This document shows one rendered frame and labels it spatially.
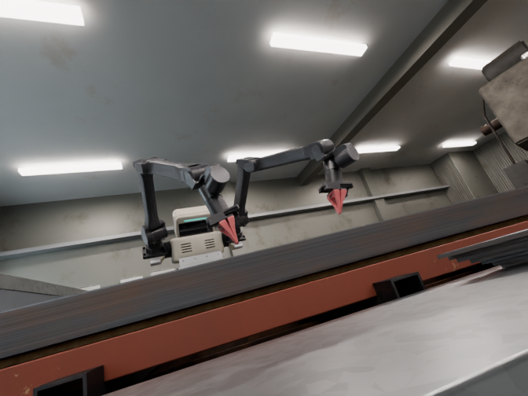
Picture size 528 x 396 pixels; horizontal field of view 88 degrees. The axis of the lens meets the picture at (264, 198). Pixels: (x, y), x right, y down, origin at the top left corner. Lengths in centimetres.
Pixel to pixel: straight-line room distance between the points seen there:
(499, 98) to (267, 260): 336
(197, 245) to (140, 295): 110
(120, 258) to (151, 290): 483
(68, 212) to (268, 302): 536
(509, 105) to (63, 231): 611
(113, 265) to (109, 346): 482
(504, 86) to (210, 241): 312
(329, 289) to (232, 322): 16
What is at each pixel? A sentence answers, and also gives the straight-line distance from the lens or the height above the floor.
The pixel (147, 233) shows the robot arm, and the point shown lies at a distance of 141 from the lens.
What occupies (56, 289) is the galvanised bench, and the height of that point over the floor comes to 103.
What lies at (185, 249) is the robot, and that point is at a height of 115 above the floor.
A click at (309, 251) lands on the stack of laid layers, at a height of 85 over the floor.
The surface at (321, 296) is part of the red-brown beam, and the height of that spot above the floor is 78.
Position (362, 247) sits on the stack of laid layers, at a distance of 50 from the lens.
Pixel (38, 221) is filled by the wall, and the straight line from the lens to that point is 575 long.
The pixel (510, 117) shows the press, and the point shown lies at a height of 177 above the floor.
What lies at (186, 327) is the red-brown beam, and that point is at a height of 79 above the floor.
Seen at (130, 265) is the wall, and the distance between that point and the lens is 521.
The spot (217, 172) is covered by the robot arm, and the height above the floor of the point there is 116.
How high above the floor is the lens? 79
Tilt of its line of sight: 20 degrees up
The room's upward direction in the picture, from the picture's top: 16 degrees counter-clockwise
